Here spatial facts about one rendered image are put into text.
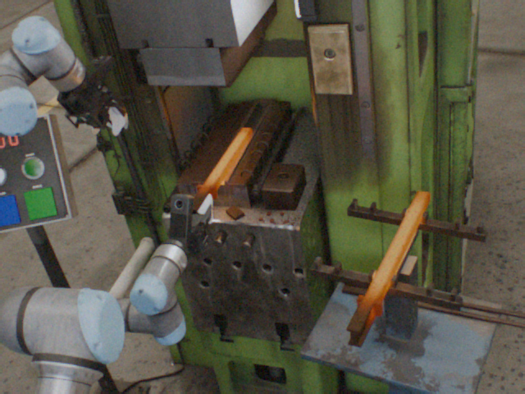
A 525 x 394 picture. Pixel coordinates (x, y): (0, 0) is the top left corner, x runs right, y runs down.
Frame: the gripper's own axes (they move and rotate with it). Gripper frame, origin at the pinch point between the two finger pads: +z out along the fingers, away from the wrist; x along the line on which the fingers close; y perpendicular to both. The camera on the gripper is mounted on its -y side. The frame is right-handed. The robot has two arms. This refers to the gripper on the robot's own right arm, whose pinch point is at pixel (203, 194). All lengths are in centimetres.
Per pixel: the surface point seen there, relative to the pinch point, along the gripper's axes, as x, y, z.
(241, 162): 3.2, 2.2, 17.9
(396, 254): 49, 1, -14
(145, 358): -56, 101, 25
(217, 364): -12, 71, 5
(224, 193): 1.0, 5.7, 8.8
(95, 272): -102, 100, 67
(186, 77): -1.9, -27.5, 8.2
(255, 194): 9.5, 5.5, 9.0
